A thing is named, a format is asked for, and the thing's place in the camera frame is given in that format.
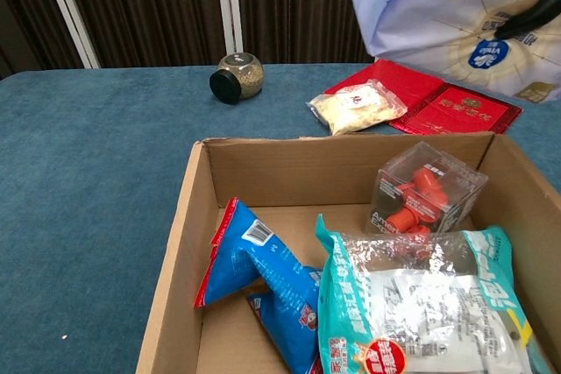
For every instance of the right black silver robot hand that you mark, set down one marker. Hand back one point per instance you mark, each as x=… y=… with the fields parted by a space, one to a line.
x=534 y=15

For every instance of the pale blue tissue pack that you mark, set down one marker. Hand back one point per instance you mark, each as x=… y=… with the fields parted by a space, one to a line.
x=416 y=10

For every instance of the clear box with red item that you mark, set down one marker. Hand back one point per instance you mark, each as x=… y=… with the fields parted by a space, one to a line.
x=425 y=190

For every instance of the teal plastic snack bag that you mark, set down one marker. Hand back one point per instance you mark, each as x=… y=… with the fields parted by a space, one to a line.
x=416 y=304

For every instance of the blue red snack bag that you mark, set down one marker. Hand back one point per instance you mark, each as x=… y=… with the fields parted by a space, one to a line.
x=258 y=269

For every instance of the open brown cardboard box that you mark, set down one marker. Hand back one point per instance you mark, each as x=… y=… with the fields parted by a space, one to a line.
x=263 y=172

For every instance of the red gold certificate folder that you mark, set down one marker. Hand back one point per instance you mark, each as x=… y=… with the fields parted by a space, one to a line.
x=451 y=113

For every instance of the plain red paper envelope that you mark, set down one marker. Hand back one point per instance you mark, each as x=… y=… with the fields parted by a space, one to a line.
x=390 y=78

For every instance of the clear bag of beige grains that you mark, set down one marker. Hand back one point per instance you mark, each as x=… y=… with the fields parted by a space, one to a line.
x=359 y=107

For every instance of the dark brown partition panel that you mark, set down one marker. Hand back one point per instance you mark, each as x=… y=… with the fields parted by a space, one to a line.
x=26 y=10
x=149 y=10
x=298 y=6

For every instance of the round glass jar black lid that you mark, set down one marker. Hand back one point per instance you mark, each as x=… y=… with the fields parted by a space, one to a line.
x=239 y=78

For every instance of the blue felt table cloth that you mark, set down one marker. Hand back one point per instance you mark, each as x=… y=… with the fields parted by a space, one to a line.
x=66 y=238

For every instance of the white partition frame post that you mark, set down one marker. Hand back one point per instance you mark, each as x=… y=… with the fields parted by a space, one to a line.
x=229 y=6
x=70 y=15

